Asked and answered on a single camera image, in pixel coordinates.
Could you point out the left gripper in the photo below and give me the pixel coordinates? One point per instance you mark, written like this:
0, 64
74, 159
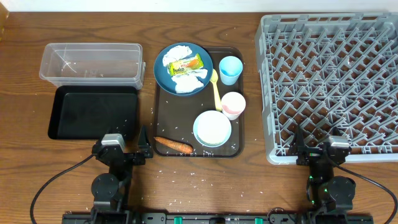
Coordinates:
123, 156

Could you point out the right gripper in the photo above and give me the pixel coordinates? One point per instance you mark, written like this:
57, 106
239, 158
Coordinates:
318, 157

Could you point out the light blue bowl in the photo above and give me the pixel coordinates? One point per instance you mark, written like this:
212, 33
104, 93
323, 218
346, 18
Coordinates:
212, 128

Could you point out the dark blue plate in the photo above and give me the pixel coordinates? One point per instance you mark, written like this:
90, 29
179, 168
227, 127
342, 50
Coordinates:
163, 77

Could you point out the white tissue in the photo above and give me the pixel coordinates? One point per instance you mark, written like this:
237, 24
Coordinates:
189, 82
176, 53

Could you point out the yellow green snack wrapper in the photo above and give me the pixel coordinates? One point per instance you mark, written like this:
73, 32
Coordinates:
185, 65

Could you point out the pink white plastic cup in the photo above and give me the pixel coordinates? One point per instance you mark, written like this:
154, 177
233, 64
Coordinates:
233, 104

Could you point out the yellow plastic spoon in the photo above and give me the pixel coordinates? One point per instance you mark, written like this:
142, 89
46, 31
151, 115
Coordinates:
213, 80

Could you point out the light blue plastic cup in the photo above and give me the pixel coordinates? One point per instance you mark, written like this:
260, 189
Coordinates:
230, 69

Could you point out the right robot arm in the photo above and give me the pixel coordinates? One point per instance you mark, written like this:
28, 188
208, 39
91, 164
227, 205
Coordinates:
332, 196

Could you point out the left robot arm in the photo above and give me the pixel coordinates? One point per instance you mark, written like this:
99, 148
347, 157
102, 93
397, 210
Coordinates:
111, 189

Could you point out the grey dishwasher rack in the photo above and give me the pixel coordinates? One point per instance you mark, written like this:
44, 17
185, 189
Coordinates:
325, 71

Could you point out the clear plastic waste bin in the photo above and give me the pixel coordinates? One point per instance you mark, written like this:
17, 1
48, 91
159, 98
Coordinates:
97, 64

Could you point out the orange carrot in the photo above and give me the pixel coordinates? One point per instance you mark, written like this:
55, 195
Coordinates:
175, 145

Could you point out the black plastic bin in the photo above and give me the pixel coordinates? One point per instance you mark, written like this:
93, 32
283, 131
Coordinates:
90, 112

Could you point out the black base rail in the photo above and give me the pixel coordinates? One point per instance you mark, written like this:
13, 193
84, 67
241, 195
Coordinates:
162, 218

